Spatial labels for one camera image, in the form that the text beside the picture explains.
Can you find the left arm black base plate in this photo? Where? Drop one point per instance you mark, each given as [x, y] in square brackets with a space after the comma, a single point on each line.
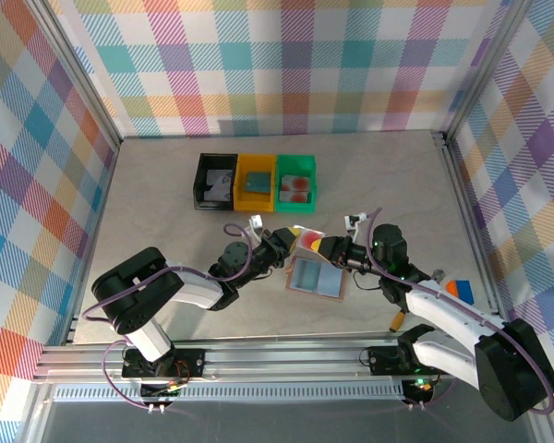
[194, 362]

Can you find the black plastic bin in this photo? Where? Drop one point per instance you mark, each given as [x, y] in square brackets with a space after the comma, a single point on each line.
[198, 184]

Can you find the white card grey print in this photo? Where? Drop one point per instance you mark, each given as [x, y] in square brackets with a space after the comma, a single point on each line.
[224, 191]
[213, 177]

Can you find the grey metal bracket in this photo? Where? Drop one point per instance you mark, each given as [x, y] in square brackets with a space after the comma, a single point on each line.
[437, 274]

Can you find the wide aluminium frame rail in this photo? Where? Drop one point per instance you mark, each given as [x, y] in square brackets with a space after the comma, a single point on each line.
[281, 360]

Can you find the green plastic bin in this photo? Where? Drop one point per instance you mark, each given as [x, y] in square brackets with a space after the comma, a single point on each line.
[295, 162]

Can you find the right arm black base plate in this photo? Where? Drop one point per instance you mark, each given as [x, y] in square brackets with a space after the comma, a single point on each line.
[378, 362]

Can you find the yellow plastic bin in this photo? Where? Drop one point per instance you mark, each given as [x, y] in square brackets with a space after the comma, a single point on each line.
[256, 161]

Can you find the white card red circles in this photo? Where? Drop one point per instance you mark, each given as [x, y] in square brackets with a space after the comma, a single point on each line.
[297, 197]
[310, 240]
[297, 183]

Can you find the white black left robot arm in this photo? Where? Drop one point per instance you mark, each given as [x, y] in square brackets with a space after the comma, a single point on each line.
[198, 288]

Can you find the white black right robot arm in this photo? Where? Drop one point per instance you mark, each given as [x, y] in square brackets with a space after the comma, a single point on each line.
[443, 309]

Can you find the aluminium frame post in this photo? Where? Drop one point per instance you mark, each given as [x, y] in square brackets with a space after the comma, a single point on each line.
[78, 69]
[483, 69]

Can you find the blue orange puzzle cube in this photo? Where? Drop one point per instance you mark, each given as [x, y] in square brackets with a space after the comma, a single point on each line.
[461, 293]

